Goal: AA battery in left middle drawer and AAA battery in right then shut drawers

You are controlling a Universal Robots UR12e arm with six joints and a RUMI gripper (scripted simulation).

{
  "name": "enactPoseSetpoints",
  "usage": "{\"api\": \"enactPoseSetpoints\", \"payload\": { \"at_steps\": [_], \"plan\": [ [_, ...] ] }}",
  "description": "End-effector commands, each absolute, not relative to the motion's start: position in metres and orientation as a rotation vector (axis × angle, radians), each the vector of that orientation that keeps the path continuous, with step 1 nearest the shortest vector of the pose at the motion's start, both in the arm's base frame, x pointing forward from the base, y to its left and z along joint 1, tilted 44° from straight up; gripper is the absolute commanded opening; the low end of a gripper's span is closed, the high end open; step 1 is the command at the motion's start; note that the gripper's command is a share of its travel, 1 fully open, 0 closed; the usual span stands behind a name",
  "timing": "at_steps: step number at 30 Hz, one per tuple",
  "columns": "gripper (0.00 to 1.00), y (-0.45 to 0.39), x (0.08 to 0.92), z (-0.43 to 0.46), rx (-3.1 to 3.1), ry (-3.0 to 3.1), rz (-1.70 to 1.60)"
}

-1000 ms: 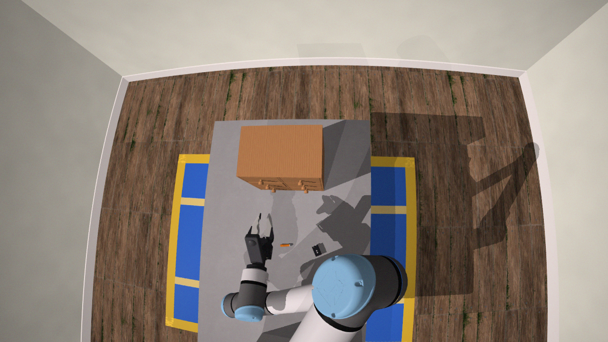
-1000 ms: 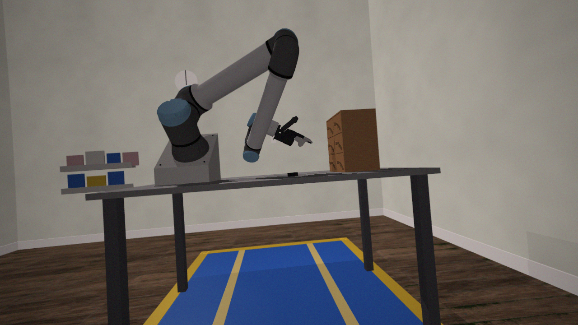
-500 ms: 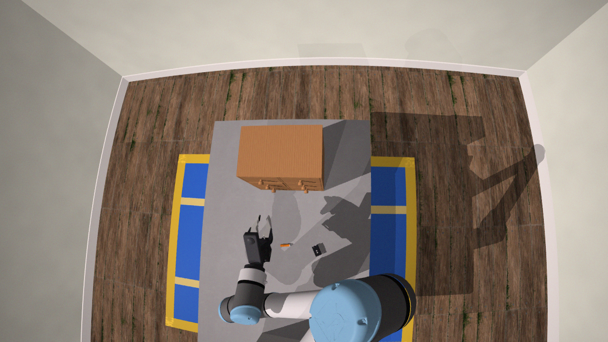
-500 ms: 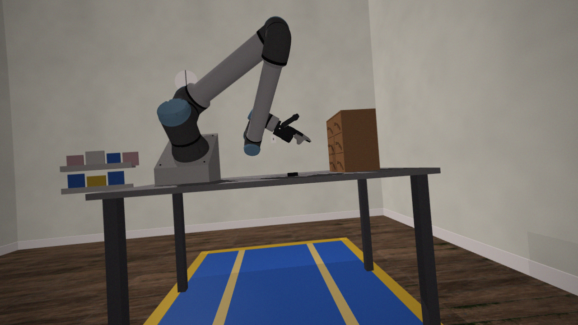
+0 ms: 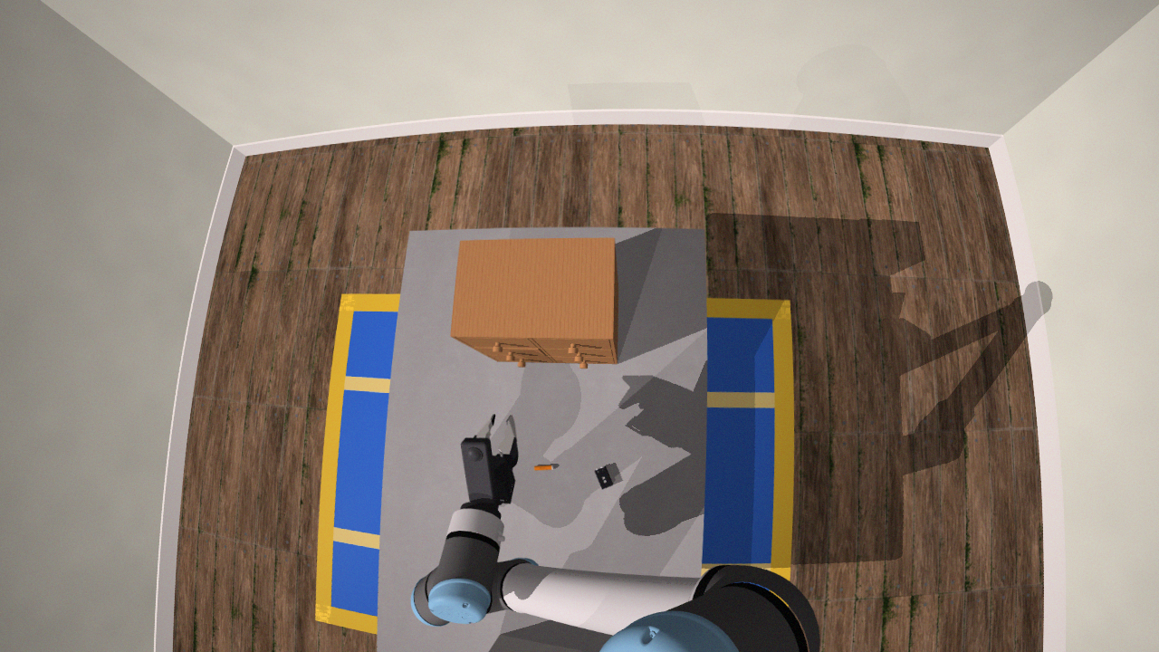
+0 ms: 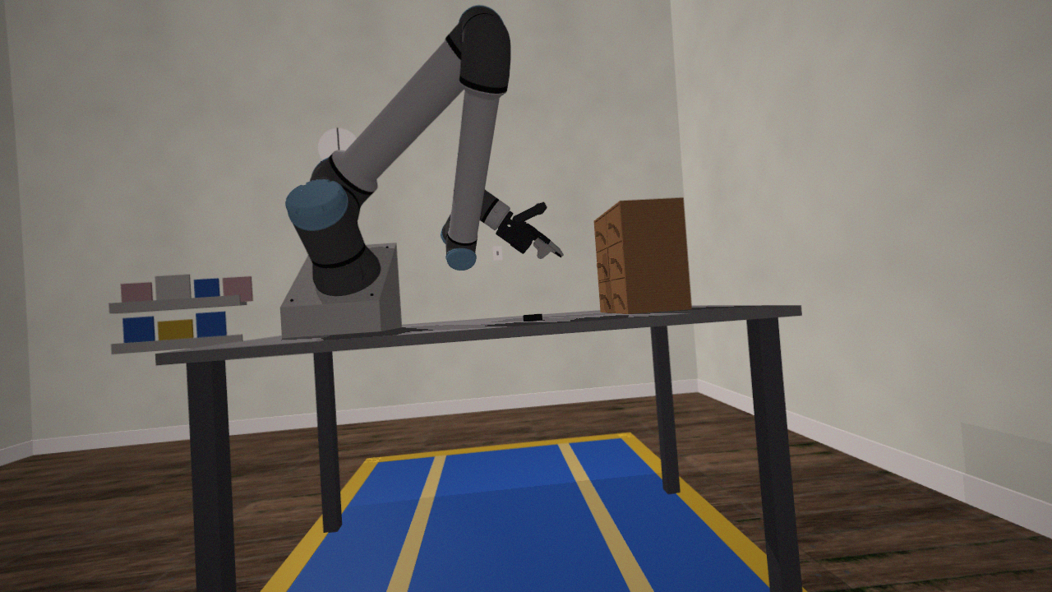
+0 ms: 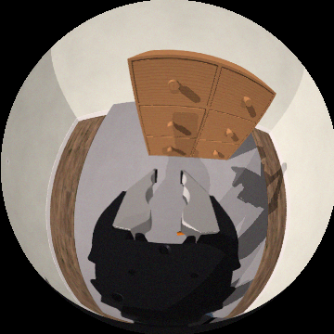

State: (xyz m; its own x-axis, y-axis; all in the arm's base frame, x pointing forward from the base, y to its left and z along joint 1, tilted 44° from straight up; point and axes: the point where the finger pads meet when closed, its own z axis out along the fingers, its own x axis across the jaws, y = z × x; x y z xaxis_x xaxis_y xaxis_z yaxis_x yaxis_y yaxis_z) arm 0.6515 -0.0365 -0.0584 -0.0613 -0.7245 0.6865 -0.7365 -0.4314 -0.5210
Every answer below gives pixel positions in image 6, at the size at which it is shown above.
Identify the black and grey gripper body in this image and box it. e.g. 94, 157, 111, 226
495, 211, 537, 254

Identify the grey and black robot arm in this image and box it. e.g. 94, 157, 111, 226
285, 5, 510, 295

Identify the brown wooden chest of drawers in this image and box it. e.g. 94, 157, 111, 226
594, 197, 692, 314

